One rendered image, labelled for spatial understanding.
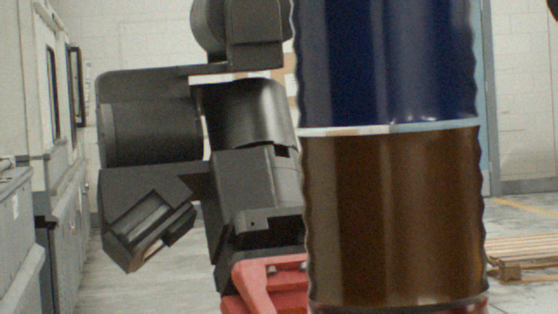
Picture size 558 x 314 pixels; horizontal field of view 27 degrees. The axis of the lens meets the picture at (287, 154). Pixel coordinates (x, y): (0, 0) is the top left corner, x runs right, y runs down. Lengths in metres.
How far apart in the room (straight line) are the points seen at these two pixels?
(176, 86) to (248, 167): 0.07
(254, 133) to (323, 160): 0.51
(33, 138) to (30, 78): 0.25
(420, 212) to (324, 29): 0.04
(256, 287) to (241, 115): 0.12
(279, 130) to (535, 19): 11.26
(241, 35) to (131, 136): 0.09
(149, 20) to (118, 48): 0.40
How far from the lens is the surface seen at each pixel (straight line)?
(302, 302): 0.75
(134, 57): 11.23
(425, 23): 0.23
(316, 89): 0.23
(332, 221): 0.23
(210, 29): 0.74
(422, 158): 0.23
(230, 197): 0.72
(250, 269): 0.69
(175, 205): 0.72
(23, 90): 5.05
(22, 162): 5.05
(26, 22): 5.05
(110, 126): 0.74
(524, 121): 11.92
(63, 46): 7.02
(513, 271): 6.75
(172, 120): 0.74
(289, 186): 0.73
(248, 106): 0.75
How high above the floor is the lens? 1.16
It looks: 3 degrees down
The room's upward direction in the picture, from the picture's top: 4 degrees counter-clockwise
